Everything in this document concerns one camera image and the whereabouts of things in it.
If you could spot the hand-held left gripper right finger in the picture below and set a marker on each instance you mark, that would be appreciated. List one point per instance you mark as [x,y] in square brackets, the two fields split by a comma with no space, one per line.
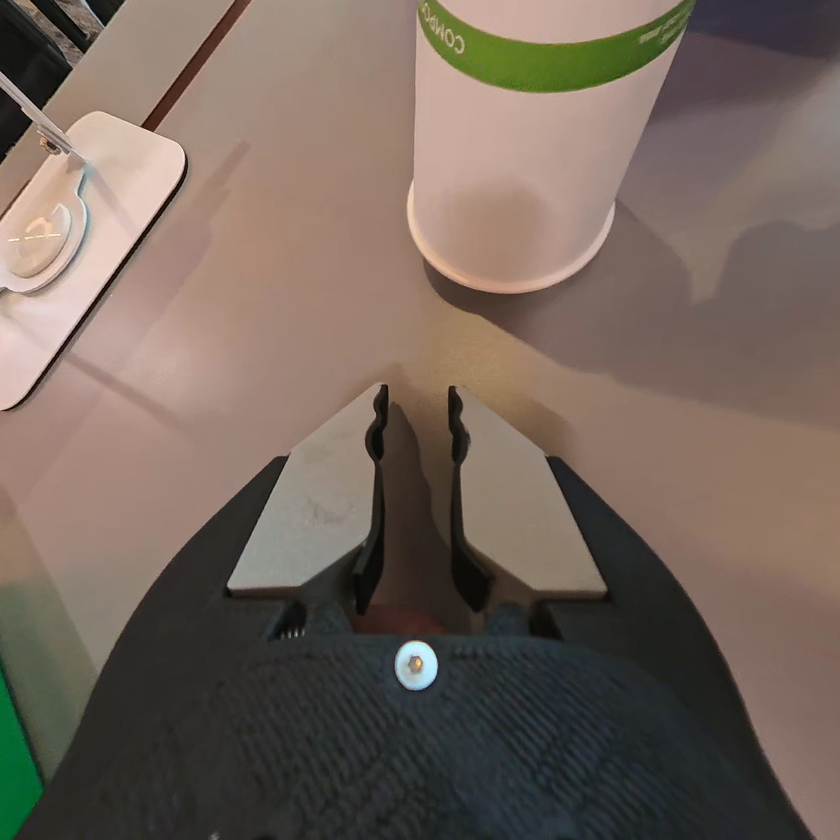
[525,518]

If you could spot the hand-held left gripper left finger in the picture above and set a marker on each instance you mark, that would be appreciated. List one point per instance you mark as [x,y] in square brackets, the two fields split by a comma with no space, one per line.
[315,518]

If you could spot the white green-banded paper cup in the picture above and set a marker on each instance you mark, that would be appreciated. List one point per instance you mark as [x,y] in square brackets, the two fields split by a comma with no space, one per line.
[518,164]

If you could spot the green plastic bin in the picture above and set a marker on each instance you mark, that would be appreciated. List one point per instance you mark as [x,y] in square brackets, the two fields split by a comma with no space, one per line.
[13,754]

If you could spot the white board stand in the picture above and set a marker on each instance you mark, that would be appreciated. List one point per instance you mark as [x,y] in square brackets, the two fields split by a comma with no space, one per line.
[118,184]

